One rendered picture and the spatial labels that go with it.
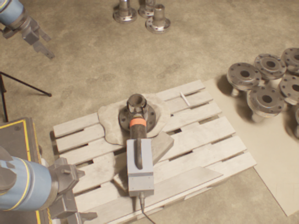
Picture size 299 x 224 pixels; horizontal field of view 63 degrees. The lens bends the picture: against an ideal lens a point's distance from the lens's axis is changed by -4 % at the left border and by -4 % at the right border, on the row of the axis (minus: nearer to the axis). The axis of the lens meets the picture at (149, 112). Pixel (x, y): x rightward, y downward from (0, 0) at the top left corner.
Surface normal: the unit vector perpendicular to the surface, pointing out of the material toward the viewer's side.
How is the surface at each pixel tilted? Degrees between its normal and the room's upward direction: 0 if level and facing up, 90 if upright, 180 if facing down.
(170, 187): 0
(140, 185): 0
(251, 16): 0
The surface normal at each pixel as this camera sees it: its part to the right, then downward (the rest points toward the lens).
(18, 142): 0.00, -0.57
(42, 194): 0.88, 0.15
